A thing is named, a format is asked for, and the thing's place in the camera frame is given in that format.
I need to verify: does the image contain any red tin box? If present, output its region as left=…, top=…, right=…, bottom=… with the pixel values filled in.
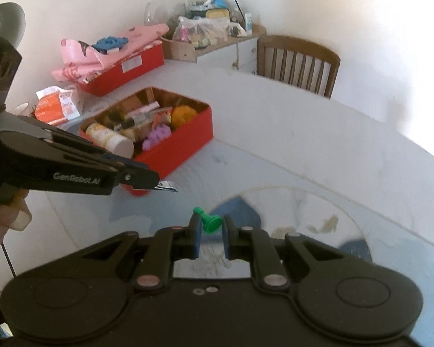
left=78, top=87, right=214, bottom=196

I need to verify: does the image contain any wooden chair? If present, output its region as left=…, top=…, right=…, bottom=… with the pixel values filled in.
left=257, top=35, right=341, bottom=99

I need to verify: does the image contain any person's left hand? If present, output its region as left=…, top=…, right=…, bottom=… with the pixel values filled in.
left=0, top=189, right=33, bottom=250

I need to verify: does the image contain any teal box with yellow lid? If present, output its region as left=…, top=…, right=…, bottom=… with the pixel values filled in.
left=186, top=5, right=232, bottom=20

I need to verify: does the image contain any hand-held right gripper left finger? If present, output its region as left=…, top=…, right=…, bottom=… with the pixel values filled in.
left=76, top=213, right=203, bottom=291

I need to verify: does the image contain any silver nail clipper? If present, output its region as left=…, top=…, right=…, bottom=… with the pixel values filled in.
left=155, top=180, right=179, bottom=193

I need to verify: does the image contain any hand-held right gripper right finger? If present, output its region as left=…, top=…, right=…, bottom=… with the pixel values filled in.
left=222, top=216, right=348, bottom=291

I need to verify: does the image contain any purple spiky toy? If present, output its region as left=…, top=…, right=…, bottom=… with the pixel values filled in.
left=142, top=123, right=173, bottom=151

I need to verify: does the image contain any white yellow bottle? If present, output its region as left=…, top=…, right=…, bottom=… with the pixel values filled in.
left=86, top=122, right=135, bottom=159

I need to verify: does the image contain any red cardboard box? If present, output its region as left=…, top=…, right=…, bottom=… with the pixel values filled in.
left=78, top=45, right=165, bottom=97

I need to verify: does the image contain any grey round lamp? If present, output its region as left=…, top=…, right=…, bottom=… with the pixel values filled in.
left=0, top=2, right=26, bottom=44

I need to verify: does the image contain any blue cloth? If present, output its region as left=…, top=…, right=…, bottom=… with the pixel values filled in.
left=91, top=35, right=129, bottom=54

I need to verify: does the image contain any glass bowl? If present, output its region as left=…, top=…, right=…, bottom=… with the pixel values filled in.
left=144, top=2, right=187, bottom=29

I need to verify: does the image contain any pink tube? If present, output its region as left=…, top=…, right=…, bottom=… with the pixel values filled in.
left=128, top=102, right=160, bottom=117

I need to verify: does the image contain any black stick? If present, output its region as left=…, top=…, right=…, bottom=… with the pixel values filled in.
left=231, top=0, right=247, bottom=26

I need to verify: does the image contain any orange fruit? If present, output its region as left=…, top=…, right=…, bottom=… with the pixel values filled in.
left=171, top=106, right=198, bottom=130

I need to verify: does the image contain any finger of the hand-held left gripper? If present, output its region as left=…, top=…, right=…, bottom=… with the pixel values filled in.
left=108, top=164, right=161, bottom=196
left=103, top=153, right=151, bottom=170

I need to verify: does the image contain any wooden white sideboard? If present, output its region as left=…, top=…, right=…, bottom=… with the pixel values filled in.
left=161, top=25, right=267, bottom=76

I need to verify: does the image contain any clear plastic bag of items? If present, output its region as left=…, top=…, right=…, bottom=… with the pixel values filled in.
left=172, top=16, right=230, bottom=49

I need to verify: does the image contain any orange white packet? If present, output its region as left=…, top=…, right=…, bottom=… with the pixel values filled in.
left=34, top=86, right=81, bottom=123

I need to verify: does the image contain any green toy pawn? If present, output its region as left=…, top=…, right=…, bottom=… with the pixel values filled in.
left=193, top=207, right=223, bottom=234

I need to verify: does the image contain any thin black cable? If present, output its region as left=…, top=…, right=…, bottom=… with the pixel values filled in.
left=0, top=240, right=17, bottom=280

